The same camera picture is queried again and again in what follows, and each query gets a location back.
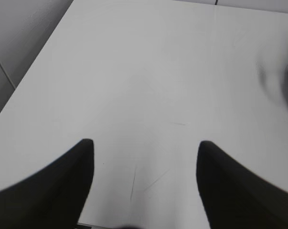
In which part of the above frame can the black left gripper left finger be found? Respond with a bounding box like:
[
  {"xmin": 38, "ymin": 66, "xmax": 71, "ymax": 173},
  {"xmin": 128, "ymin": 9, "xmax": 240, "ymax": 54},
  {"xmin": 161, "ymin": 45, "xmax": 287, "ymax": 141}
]
[{"xmin": 0, "ymin": 139, "xmax": 94, "ymax": 229}]

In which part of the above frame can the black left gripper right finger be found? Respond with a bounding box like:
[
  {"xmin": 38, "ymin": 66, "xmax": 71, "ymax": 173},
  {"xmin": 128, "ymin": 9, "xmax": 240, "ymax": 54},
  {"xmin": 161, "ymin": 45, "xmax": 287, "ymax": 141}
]
[{"xmin": 196, "ymin": 141, "xmax": 288, "ymax": 229}]

